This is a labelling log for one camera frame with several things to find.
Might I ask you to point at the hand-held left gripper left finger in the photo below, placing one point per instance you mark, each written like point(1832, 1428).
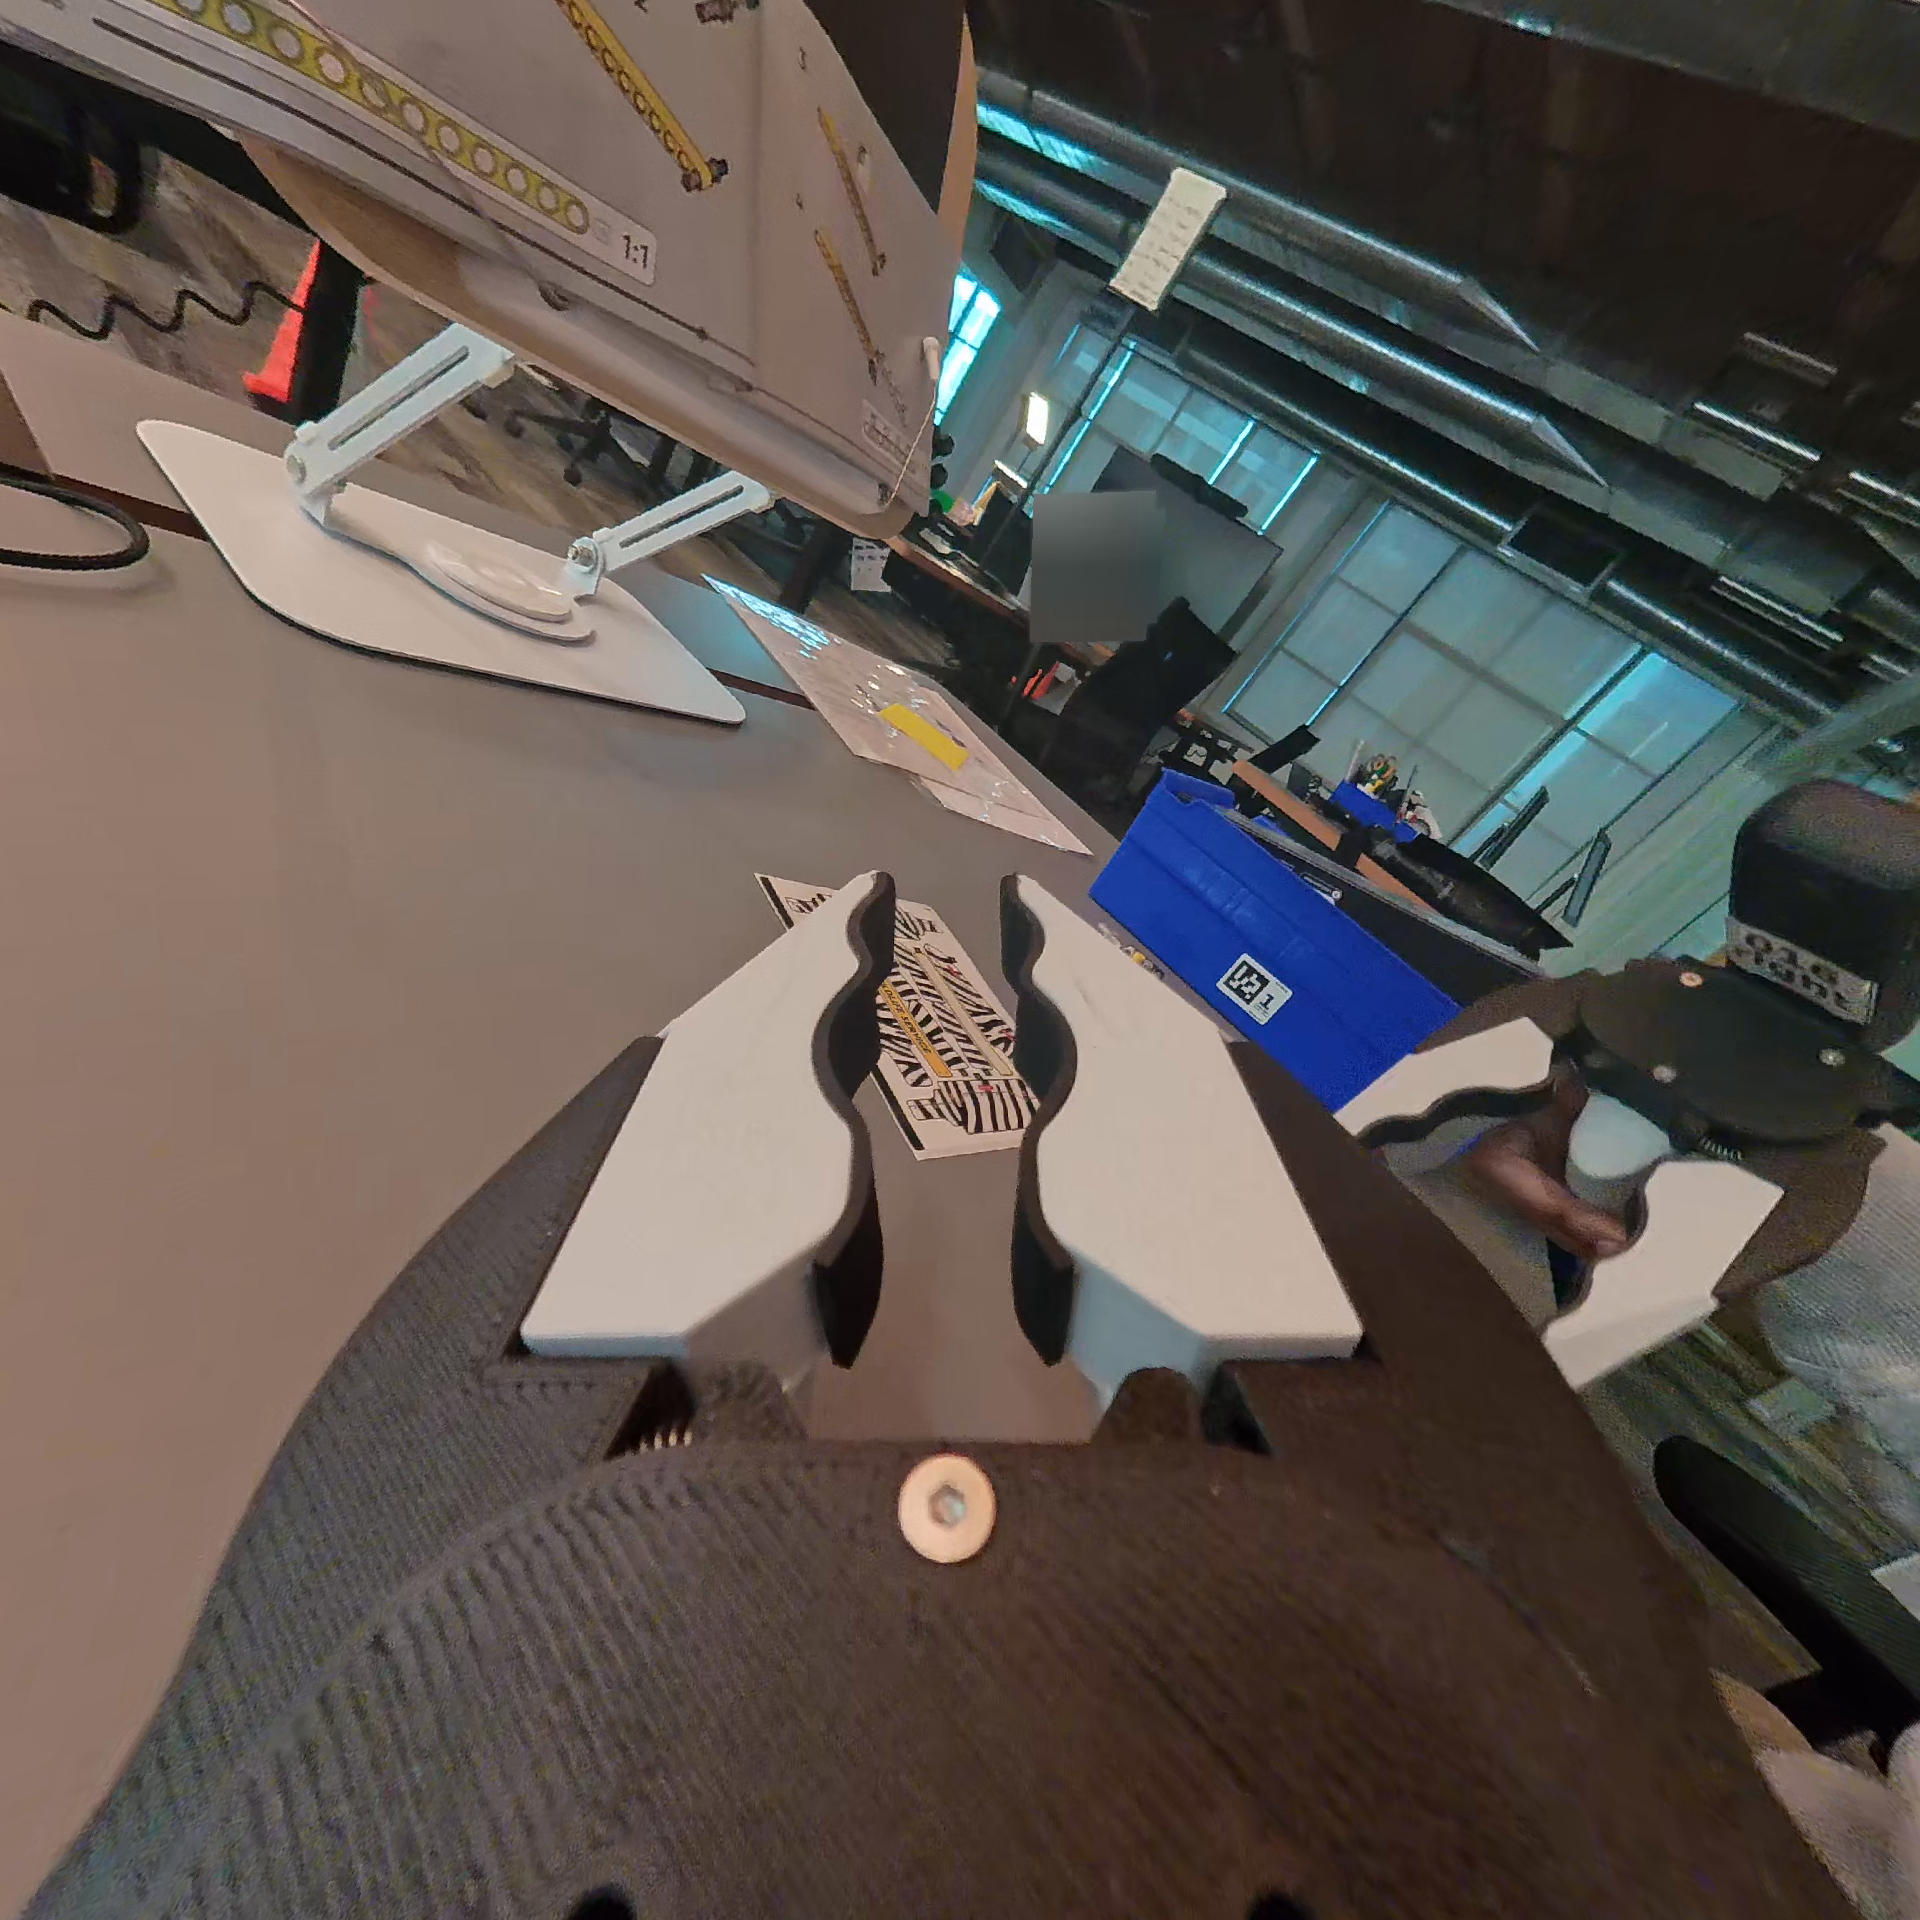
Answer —
point(704, 1171)

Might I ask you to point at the clear plastic parts bag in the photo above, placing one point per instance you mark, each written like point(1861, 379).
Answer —
point(915, 722)

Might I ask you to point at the white book stand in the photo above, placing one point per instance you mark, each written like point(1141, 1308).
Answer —
point(376, 556)

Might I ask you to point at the hanging white paper sheet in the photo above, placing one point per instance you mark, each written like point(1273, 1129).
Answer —
point(1171, 241)

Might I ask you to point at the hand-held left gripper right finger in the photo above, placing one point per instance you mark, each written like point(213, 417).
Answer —
point(1184, 1202)

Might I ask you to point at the person's right hand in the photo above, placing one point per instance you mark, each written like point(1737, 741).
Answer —
point(1529, 1179)

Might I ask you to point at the black chair armrest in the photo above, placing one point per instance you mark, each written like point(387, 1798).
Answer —
point(1800, 1577)

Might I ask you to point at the zebra striped sticker sheet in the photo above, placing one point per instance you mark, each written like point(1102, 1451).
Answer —
point(945, 1036)

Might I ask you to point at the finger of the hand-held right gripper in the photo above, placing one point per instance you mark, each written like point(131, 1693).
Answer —
point(1464, 1073)
point(1673, 1268)

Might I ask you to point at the blue plastic bin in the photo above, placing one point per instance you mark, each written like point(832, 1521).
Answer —
point(1260, 932)

